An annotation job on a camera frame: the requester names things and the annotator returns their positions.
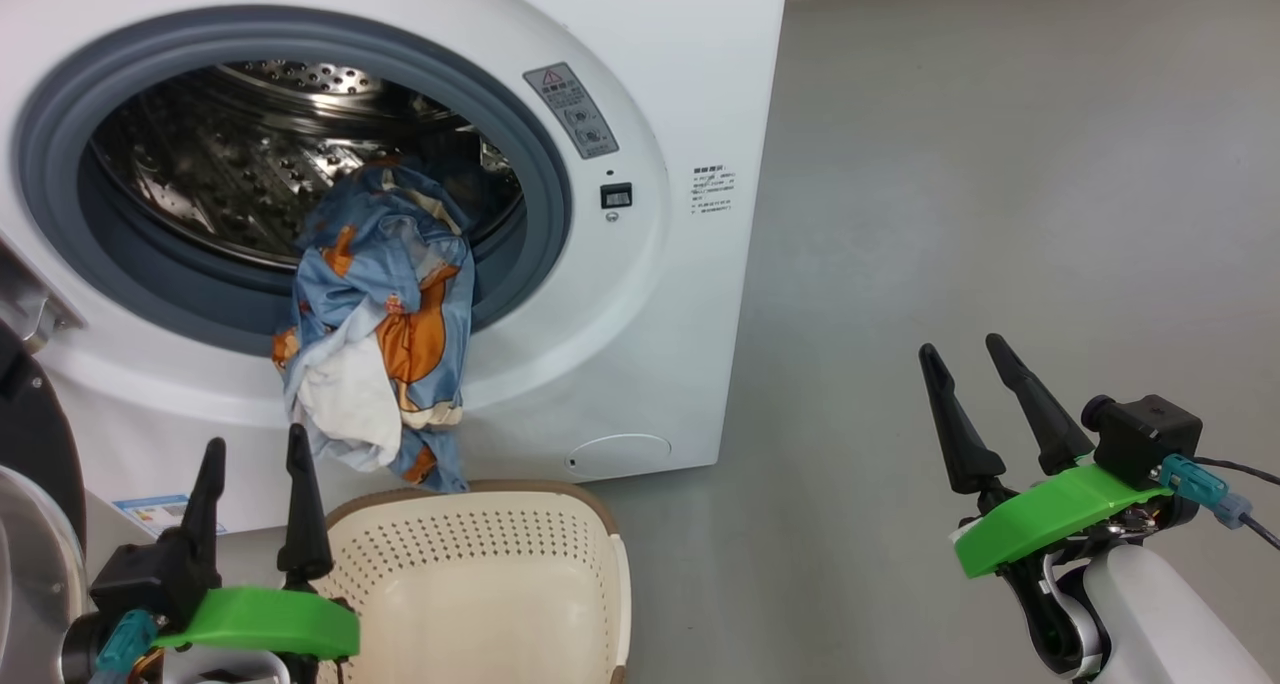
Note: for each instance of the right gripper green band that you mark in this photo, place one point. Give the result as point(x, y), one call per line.
point(1040, 519)

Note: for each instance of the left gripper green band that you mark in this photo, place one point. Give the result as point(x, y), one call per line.
point(270, 624)

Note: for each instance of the round dark washing machine door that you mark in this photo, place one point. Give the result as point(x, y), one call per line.
point(30, 434)

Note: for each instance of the blue bear-print clothes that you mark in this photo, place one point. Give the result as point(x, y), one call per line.
point(390, 274)

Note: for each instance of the cream perforated laundry basket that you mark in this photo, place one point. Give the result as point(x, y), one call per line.
point(480, 594)

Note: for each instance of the steel washing drum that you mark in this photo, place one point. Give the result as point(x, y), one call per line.
point(220, 164)

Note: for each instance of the white front-load washing machine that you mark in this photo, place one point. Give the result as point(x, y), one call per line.
point(660, 84)

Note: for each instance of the blue energy label sticker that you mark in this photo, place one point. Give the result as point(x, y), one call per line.
point(160, 514)

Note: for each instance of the round white filter cover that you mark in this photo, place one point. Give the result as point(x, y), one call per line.
point(620, 457)

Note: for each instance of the grey warning sticker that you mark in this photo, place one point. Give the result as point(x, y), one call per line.
point(570, 109)

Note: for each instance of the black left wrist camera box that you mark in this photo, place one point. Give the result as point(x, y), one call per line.
point(140, 579)

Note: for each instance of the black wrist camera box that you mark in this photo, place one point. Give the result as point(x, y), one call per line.
point(1150, 434)
point(140, 579)

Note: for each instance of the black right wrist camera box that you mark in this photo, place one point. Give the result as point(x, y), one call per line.
point(1150, 434)

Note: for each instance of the teal left camera connector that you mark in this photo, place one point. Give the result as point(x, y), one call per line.
point(125, 644)

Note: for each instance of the teal camera connector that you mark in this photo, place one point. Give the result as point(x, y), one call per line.
point(1200, 484)
point(125, 644)

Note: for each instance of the teal right camera connector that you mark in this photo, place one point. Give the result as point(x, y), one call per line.
point(1200, 484)

